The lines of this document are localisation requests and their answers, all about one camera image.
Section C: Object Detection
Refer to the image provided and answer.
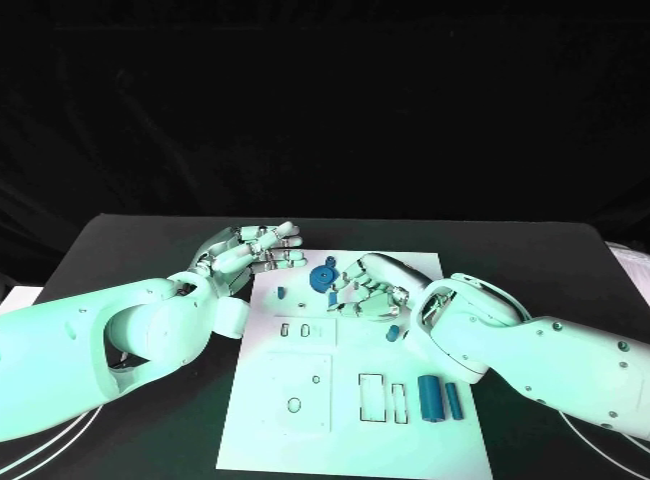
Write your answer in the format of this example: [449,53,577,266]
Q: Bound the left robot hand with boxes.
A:
[185,220,309,298]

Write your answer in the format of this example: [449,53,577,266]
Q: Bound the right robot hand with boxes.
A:
[325,252,436,323]

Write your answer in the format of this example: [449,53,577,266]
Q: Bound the white task board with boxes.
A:
[214,250,494,480]

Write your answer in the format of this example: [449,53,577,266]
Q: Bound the blue gear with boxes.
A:
[308,264,339,293]

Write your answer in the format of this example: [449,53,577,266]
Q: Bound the thick long blue cylinder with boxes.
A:
[416,374,446,423]

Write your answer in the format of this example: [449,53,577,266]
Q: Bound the thin long blue cylinder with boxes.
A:
[443,382,465,420]

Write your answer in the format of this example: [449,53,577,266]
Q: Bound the white flat sheet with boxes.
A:
[0,286,45,318]

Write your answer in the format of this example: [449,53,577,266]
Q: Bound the pale padded cover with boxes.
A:
[603,241,650,333]

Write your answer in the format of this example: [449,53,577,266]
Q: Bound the white cable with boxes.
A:
[554,409,631,480]
[618,433,650,468]
[1,406,104,480]
[0,411,87,474]

